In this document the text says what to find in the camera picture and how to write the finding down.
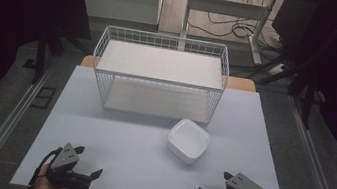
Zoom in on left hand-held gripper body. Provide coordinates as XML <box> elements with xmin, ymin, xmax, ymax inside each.
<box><xmin>43</xmin><ymin>140</ymin><xmax>98</xmax><ymax>189</ymax></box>

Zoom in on person's left hand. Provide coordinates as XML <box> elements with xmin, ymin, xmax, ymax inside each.
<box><xmin>32</xmin><ymin>163</ymin><xmax>72</xmax><ymax>189</ymax></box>

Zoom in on pale grey table cover sheet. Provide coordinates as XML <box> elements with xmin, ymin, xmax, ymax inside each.
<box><xmin>9</xmin><ymin>58</ymin><xmax>305</xmax><ymax>189</ymax></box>

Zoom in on white square bowl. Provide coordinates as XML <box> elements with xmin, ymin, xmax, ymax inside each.
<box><xmin>163</xmin><ymin>115</ymin><xmax>215</xmax><ymax>168</ymax></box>

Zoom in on wooden table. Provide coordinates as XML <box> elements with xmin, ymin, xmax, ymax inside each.
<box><xmin>79</xmin><ymin>53</ymin><xmax>259</xmax><ymax>94</ymax></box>

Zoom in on black metal stand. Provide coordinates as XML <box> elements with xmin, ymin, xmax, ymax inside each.
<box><xmin>281</xmin><ymin>70</ymin><xmax>330</xmax><ymax>132</ymax></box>
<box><xmin>20</xmin><ymin>24</ymin><xmax>94</xmax><ymax>93</ymax></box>

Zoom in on white power strip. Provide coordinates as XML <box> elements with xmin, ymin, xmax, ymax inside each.
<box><xmin>268</xmin><ymin>61</ymin><xmax>287</xmax><ymax>77</ymax></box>

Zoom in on black cable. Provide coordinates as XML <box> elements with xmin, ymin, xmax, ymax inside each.
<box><xmin>26</xmin><ymin>142</ymin><xmax>64</xmax><ymax>189</ymax></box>

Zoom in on white wire basket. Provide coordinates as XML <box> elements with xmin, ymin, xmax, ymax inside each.
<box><xmin>85</xmin><ymin>22</ymin><xmax>235</xmax><ymax>129</ymax></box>

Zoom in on black floor cables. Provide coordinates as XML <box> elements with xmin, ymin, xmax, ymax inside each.
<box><xmin>183</xmin><ymin>0</ymin><xmax>295</xmax><ymax>64</ymax></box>

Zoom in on white metal desk frame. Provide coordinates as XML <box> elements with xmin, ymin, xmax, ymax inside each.
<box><xmin>176</xmin><ymin>0</ymin><xmax>279</xmax><ymax>68</ymax></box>

